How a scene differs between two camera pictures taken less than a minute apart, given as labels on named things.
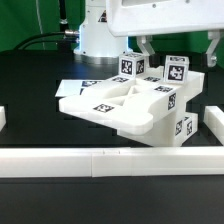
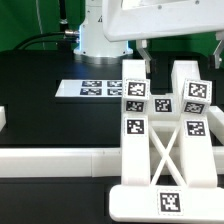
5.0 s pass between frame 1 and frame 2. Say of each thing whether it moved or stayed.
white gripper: stayed
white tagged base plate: stayed
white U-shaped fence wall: stayed
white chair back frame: moved
